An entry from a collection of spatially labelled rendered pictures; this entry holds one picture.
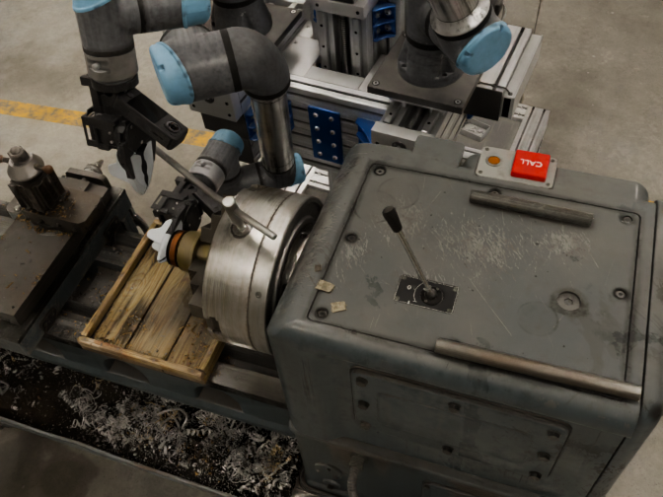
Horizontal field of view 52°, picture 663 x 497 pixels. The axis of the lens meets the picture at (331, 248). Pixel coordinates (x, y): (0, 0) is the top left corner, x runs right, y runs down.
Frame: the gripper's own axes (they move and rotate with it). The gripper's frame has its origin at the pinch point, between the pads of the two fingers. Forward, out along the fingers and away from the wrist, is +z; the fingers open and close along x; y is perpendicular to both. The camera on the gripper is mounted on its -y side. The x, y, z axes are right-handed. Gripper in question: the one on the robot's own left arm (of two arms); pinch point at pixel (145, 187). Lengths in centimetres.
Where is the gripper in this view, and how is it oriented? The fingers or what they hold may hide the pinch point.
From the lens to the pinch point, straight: 121.5
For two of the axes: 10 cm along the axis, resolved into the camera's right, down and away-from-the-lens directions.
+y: -9.4, -2.2, 2.6
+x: -3.3, 5.7, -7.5
